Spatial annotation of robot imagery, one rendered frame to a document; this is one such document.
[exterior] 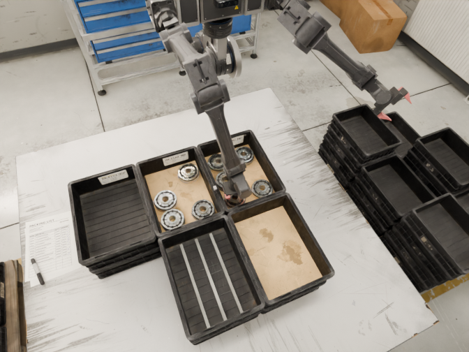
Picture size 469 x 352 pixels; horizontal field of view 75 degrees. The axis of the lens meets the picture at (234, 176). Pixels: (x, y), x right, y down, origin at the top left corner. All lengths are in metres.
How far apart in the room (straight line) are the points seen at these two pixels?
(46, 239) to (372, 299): 1.52
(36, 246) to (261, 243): 1.04
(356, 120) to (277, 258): 1.41
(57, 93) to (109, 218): 2.21
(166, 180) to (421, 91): 3.00
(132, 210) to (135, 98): 1.88
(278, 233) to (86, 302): 0.87
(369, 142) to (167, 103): 1.85
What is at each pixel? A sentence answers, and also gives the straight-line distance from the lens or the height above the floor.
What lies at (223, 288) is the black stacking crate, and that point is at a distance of 1.31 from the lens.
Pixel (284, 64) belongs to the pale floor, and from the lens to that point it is 3.61.
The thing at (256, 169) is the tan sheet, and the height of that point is 0.83.
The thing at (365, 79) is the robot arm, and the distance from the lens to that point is 1.33.
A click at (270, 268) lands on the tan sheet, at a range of 1.34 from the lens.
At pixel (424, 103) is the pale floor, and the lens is 3.72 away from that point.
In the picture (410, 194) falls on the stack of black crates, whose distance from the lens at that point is 2.35.
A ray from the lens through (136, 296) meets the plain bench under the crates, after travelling 1.48.
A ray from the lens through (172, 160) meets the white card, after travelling 1.52.
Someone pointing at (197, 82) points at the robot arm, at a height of 1.53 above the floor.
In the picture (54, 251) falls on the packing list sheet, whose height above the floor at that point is 0.70.
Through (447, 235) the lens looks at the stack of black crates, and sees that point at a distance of 2.18.
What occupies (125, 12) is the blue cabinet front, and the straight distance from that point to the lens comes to 2.97.
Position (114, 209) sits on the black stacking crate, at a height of 0.83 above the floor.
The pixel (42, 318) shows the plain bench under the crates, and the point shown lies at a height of 0.70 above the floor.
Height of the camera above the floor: 2.10
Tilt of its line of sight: 57 degrees down
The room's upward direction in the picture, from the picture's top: 4 degrees clockwise
